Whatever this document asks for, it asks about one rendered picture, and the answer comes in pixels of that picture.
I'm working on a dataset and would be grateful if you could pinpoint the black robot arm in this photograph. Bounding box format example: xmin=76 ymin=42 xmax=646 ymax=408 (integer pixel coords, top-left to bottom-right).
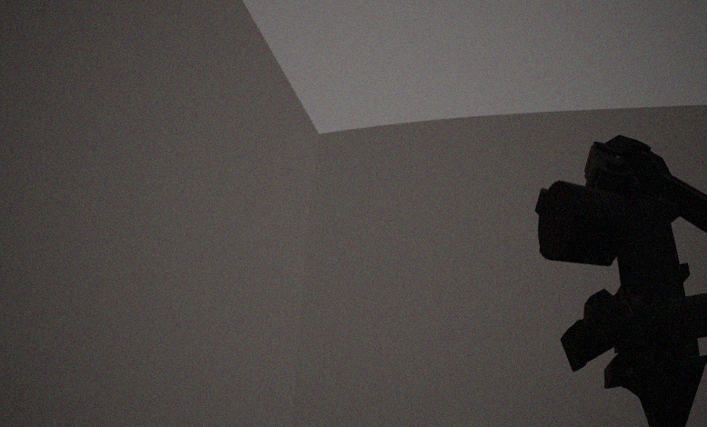
xmin=534 ymin=135 xmax=707 ymax=372

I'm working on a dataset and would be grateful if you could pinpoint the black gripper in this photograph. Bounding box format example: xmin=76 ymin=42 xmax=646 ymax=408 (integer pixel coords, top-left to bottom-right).
xmin=604 ymin=253 xmax=707 ymax=427

